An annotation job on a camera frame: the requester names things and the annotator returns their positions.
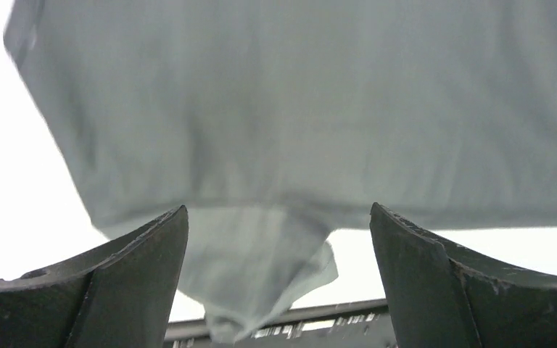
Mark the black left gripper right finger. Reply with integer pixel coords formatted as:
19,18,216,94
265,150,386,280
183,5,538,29
370,204,557,347

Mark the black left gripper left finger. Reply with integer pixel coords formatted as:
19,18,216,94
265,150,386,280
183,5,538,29
0,207,189,347

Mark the dark grey t shirt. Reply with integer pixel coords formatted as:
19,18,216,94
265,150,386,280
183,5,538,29
4,1,557,342

